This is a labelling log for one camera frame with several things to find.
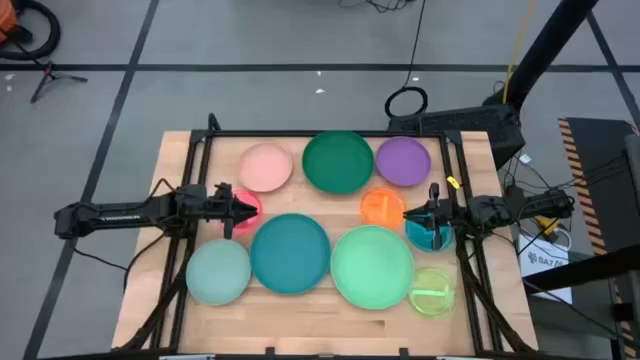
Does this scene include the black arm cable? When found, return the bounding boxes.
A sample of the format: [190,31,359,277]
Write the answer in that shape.
[72,229,169,294]

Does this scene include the large dark green plate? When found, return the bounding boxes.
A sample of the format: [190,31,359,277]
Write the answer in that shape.
[301,129,375,195]

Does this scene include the small black tripod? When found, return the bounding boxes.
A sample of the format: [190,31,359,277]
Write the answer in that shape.
[29,59,89,105]

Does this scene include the large teal plastic plate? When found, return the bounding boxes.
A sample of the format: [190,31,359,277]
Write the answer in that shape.
[249,212,332,296]

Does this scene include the large light green plate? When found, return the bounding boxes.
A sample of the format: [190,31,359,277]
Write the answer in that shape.
[329,224,416,311]

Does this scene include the thick black stand pole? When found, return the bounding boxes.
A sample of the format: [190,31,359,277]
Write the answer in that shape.
[504,0,601,109]

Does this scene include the orange object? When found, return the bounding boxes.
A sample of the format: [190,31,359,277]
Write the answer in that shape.
[0,0,19,44]

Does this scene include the small yellow-green translucent plate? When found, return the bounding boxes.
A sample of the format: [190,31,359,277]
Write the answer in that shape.
[407,266,457,317]

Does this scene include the yellow connector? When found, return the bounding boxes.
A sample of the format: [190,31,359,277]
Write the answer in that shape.
[534,215,561,236]

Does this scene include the salmon pink plastic plate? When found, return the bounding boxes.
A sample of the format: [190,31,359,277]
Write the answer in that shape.
[237,142,294,194]

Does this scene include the thin yellow cable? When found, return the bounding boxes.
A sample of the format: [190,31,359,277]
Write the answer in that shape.
[502,0,536,105]

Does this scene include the black equipment case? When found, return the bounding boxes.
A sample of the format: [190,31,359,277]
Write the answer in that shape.
[387,103,526,157]

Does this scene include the small blue translucent plate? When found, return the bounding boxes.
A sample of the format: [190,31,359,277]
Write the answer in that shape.
[404,212,456,254]

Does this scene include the small orange translucent plate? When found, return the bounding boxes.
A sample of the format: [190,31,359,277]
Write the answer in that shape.
[359,186,409,232]

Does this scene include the pale mint plastic plate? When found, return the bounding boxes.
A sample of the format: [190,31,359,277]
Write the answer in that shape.
[185,238,253,307]

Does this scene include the thick black hose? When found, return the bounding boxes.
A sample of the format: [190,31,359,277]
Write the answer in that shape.
[0,0,62,62]

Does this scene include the black metal table frame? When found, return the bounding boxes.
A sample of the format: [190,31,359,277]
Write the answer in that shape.
[117,113,539,359]

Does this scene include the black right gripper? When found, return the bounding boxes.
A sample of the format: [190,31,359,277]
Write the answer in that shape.
[403,182,469,251]

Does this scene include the thin black floor cable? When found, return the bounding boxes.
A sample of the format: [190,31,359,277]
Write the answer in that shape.
[522,277,621,341]

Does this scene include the black hazard-striped mat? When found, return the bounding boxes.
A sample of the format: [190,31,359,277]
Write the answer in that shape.
[558,117,640,360]

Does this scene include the purple plastic plate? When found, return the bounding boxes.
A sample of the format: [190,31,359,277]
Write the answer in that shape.
[374,135,433,188]

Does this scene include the small pink translucent plate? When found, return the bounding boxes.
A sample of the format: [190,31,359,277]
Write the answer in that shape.
[219,188,264,236]

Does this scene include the tangled black cables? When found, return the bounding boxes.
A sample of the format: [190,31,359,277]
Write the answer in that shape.
[338,0,417,14]

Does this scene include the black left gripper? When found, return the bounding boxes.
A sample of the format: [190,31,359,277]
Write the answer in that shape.
[207,182,259,240]

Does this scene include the white printed box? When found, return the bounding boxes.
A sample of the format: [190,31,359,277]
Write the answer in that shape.
[517,232,574,305]

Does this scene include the black metal beam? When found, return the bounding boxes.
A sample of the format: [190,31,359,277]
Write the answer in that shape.
[522,243,640,296]

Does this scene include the black looped floor cable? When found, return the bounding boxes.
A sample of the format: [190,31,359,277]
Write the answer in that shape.
[383,0,430,119]

